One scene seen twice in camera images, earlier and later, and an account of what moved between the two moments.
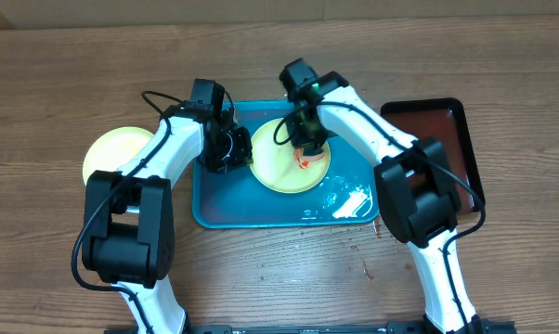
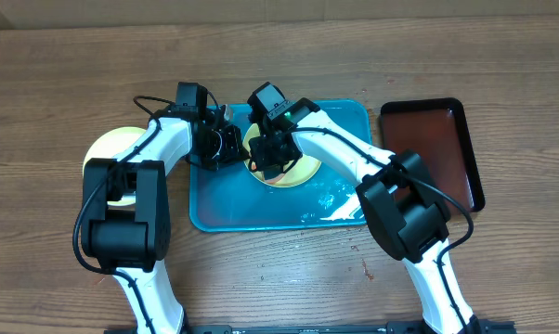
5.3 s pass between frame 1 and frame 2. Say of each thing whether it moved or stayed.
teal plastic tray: stayed
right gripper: moved
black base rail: stayed
